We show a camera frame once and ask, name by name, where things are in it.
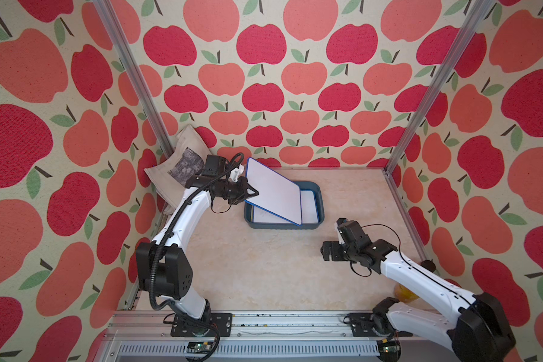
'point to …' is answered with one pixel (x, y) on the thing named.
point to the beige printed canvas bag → (186, 163)
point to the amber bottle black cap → (429, 265)
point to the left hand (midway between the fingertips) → (260, 195)
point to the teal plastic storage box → (304, 185)
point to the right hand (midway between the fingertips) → (333, 253)
